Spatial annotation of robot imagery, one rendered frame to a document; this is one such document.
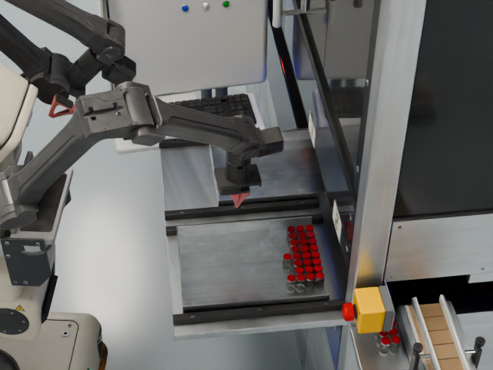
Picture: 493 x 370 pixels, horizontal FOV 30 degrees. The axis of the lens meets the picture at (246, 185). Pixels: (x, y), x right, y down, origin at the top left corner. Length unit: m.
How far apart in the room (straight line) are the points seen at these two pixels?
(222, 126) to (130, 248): 1.70
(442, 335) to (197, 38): 1.20
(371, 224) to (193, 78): 1.11
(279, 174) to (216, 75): 0.51
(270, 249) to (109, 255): 1.32
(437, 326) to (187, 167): 0.83
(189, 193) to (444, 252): 0.74
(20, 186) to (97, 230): 1.76
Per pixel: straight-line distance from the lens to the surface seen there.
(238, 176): 2.08
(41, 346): 2.91
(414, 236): 1.96
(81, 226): 3.63
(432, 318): 2.12
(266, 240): 2.30
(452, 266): 2.07
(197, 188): 2.44
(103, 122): 1.64
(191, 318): 2.12
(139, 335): 3.24
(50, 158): 1.75
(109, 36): 2.12
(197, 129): 1.80
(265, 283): 2.21
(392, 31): 1.61
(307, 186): 2.45
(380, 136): 1.75
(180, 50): 2.79
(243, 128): 1.94
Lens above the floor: 2.54
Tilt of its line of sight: 43 degrees down
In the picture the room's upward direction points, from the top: straight up
